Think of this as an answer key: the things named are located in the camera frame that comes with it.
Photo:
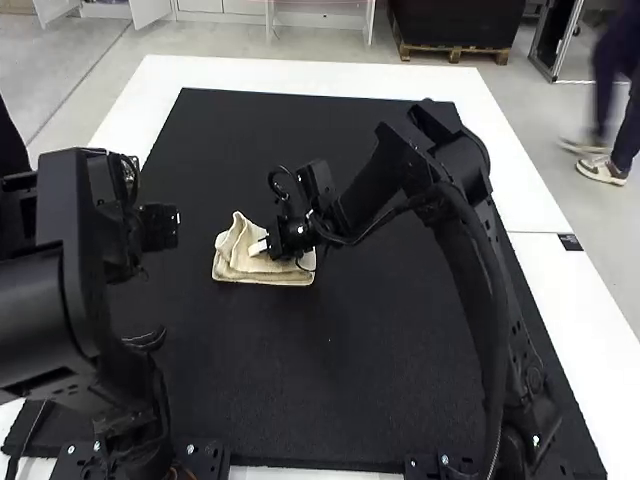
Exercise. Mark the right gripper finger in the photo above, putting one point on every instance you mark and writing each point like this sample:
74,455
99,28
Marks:
259,247

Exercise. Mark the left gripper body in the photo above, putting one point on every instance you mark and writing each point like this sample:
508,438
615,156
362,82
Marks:
159,227

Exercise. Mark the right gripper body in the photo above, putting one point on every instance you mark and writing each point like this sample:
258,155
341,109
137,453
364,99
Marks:
295,235

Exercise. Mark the pale towel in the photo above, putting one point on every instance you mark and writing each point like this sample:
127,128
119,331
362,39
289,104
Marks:
240,265

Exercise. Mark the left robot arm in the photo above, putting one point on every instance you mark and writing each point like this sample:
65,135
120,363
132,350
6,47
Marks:
65,280

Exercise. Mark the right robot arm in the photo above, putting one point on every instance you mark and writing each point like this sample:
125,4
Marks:
450,165

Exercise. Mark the black mat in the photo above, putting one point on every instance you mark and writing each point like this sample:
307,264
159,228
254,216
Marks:
300,360

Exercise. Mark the white cupboard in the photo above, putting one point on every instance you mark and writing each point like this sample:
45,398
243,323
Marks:
150,11

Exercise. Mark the wooden pallet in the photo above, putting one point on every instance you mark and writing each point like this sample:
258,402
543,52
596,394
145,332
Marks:
452,52

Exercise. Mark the black crate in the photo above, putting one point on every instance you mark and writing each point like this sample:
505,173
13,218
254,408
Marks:
455,22

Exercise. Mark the person's legs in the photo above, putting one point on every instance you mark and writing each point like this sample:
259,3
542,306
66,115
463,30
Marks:
620,100

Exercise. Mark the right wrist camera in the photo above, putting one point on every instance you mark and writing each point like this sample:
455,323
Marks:
315,180

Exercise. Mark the metal frame cart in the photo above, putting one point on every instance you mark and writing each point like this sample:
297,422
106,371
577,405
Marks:
555,40

